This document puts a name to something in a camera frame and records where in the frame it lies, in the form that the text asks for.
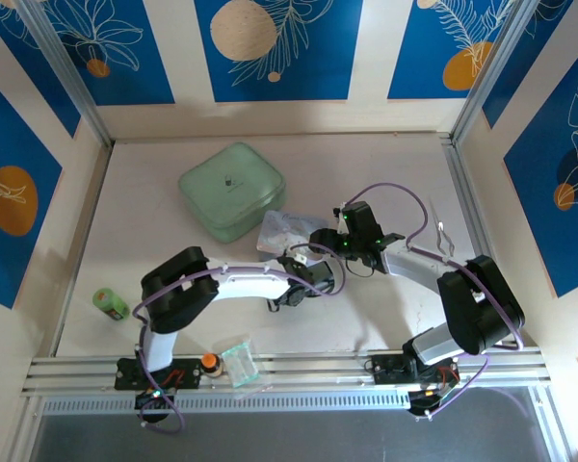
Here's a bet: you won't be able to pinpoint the clear plastic wrapper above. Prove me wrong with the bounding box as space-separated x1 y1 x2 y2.
232 379 275 400

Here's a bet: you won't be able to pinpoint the slotted grey cable duct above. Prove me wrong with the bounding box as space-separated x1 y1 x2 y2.
39 390 537 416

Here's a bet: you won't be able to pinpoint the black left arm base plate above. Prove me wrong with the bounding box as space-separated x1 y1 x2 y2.
114 356 204 392

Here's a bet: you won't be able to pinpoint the green small bottle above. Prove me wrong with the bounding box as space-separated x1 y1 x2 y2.
92 287 129 322

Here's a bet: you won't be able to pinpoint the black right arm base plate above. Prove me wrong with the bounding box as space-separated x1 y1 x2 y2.
371 353 461 387

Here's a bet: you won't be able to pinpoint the aluminium frame rail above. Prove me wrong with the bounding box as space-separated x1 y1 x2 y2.
20 352 554 397

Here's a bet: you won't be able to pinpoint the mint green square case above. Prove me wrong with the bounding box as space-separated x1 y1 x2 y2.
177 141 289 243

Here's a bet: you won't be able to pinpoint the cartoon dog tin box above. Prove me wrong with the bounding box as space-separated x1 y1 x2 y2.
255 209 331 264

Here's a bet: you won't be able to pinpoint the orange capped small bottle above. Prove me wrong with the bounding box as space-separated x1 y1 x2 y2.
200 352 225 380

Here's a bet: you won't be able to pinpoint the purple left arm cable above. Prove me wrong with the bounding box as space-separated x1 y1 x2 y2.
131 242 349 435

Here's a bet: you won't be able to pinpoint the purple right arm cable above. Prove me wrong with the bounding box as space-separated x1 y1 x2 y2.
343 181 527 421

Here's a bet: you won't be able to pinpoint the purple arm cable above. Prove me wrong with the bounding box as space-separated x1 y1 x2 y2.
343 181 527 421
131 242 349 435

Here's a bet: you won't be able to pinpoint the aluminium side rail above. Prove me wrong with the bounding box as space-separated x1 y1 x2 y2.
441 136 525 348

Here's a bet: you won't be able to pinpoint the blue floral wall panel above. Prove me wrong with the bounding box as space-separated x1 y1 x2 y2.
0 68 65 310
194 0 365 103
502 46 578 300
481 0 578 130
386 0 512 101
32 0 176 108
0 0 82 140

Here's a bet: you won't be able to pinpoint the metal tweezers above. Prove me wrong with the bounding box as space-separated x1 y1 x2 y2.
428 198 458 257

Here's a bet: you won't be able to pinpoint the clear plastic bag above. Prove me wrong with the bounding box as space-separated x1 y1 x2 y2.
220 339 262 390

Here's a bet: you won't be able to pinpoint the aluminium corner post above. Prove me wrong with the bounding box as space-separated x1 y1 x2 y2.
449 0 546 146
15 0 116 148

